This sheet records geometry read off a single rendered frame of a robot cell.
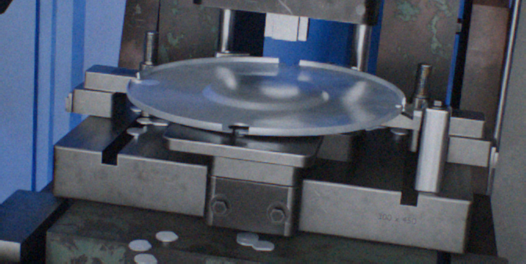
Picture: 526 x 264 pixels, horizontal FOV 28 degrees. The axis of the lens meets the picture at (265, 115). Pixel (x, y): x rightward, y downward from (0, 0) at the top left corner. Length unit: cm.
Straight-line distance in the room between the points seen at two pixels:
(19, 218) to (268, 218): 26
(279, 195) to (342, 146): 12
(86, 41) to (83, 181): 135
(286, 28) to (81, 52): 134
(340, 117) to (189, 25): 43
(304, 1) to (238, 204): 23
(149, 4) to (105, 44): 97
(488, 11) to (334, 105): 44
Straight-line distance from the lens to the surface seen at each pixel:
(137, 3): 150
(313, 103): 106
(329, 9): 112
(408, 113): 107
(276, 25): 118
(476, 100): 145
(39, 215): 113
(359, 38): 125
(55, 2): 246
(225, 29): 127
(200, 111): 102
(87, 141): 116
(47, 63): 252
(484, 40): 145
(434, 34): 137
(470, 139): 120
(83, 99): 125
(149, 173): 113
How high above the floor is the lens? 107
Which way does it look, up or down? 16 degrees down
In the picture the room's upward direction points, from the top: 5 degrees clockwise
